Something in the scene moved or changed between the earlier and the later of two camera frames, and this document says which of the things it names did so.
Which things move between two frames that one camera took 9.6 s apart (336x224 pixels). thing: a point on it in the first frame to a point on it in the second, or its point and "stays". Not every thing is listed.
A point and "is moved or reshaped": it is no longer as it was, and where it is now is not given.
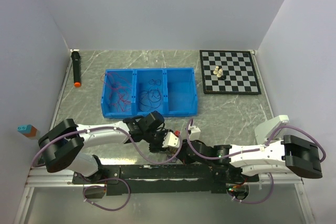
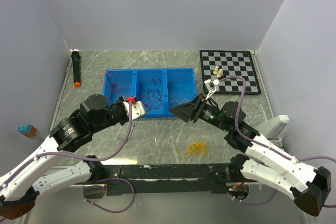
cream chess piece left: (216, 69) stays
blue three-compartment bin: (130, 93) stays
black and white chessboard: (240, 69) stays
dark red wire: (123, 100) is moved or reshaped
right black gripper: (183, 156) to (192, 109)
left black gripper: (158, 147) to (121, 98)
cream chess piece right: (220, 73) stays
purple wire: (157, 82) stays
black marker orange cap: (75, 56) stays
